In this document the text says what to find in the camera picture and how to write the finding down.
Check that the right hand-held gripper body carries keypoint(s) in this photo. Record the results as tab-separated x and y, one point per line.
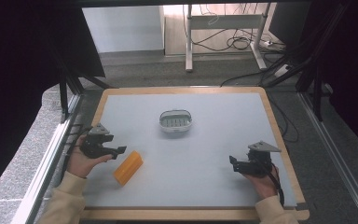
259	160

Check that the black curtain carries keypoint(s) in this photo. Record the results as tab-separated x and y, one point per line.
351	62
18	77

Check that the black metal stand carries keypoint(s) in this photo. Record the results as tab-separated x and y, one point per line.
313	71
65	93

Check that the person's left hand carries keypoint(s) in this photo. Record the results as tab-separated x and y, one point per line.
79	165

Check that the white power strip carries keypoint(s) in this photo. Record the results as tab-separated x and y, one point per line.
282	70

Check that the orange soap bar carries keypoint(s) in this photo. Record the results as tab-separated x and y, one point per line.
128	168

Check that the person's right hand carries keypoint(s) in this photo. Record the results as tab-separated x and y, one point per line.
262	185

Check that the white desk frame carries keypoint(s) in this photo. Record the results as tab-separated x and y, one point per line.
227	21

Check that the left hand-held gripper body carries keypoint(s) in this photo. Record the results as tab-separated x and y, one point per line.
93	144

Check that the aluminium rail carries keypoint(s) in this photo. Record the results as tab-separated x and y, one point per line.
43	168
335	155

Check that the white soap dish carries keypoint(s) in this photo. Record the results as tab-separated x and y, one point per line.
175	121

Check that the white panel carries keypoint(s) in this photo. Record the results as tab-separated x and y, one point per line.
122	28

